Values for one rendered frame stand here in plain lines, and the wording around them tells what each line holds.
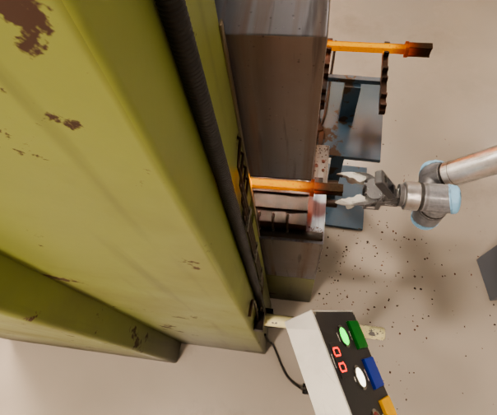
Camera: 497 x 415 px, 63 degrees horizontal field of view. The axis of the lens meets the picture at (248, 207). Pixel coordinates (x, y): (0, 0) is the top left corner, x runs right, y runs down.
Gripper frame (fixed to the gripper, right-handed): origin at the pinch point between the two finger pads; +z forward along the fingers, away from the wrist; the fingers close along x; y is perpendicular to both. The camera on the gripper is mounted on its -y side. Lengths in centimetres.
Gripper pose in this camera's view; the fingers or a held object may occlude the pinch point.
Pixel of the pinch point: (338, 187)
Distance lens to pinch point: 132.2
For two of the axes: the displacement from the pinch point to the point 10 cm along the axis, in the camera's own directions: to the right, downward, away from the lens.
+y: 0.9, 4.2, 9.0
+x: 1.3, -9.0, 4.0
